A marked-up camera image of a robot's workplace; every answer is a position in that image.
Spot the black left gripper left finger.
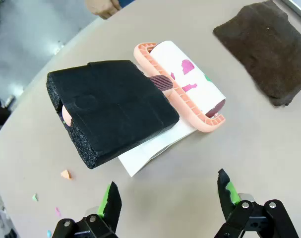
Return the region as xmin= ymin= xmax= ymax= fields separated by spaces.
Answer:
xmin=52 ymin=180 xmax=122 ymax=238

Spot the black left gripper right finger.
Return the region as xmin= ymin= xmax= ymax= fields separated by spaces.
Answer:
xmin=214 ymin=168 xmax=300 ymax=238

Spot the dark brown cloth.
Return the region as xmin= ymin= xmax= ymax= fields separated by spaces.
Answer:
xmin=213 ymin=0 xmax=301 ymax=107

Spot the person's right hand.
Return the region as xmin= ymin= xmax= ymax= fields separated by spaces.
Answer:
xmin=85 ymin=0 xmax=122 ymax=20

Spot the white folded roller stand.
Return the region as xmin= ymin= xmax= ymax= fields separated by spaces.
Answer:
xmin=118 ymin=90 xmax=227 ymax=178

